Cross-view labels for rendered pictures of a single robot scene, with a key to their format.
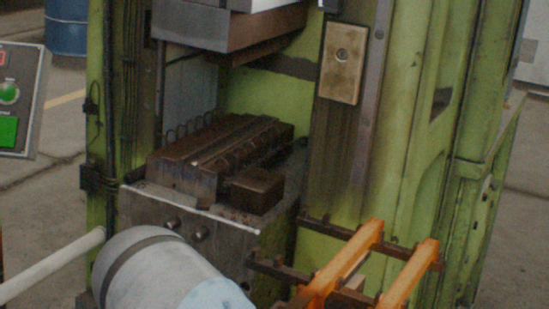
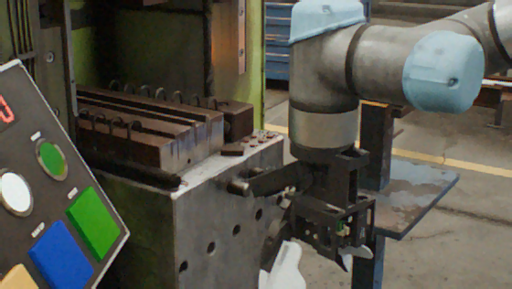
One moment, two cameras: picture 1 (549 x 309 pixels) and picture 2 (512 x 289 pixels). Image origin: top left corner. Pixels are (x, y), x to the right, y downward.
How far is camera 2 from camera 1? 1.86 m
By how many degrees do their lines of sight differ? 73
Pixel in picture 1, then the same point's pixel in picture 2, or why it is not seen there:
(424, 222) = not seen: hidden behind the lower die
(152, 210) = (209, 195)
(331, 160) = (227, 60)
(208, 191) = (218, 141)
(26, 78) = (46, 122)
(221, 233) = (263, 162)
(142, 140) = not seen: hidden behind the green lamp
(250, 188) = (246, 108)
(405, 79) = not seen: outside the picture
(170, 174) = (185, 150)
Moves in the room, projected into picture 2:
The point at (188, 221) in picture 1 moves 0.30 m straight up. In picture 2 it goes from (240, 175) to (239, 22)
